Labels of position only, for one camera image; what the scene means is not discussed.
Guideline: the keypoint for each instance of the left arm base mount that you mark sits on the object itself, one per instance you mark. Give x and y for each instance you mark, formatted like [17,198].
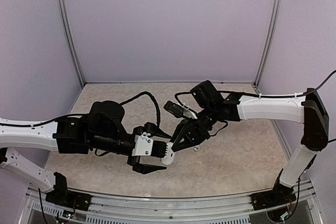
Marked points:
[62,196]

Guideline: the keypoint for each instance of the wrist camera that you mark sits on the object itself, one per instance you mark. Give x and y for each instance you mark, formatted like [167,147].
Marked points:
[180,111]
[145,146]

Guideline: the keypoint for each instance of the white earbud charging case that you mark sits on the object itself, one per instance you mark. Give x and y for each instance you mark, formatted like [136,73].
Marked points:
[168,159]

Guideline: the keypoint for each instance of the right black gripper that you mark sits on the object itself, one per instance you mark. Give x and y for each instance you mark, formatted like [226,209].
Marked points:
[200,134]

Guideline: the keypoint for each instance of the front aluminium rail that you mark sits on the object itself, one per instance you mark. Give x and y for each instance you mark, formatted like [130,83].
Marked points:
[107,208]

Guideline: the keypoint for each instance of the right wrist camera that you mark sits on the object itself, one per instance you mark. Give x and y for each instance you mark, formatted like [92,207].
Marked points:
[180,111]

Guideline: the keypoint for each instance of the white earbud right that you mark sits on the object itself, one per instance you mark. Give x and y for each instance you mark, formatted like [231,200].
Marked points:
[196,149]

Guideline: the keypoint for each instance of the right aluminium frame post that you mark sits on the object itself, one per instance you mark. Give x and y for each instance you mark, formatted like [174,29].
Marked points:
[268,42]

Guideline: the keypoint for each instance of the left aluminium frame post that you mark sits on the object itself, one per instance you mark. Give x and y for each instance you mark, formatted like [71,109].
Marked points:
[70,42]

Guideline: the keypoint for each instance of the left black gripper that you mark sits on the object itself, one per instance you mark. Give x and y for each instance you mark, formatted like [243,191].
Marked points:
[143,169]

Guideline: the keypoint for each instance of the aluminium frame post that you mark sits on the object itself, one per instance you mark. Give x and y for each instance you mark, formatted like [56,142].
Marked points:
[70,42]
[268,42]

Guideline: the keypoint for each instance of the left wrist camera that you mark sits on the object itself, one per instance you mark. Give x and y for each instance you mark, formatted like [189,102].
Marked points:
[145,146]

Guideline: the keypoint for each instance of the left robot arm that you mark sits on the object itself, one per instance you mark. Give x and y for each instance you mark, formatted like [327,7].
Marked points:
[99,129]

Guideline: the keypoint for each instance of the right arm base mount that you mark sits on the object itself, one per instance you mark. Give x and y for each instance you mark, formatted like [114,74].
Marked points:
[276,196]

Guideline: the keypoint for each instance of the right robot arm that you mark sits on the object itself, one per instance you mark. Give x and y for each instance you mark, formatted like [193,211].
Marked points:
[304,108]

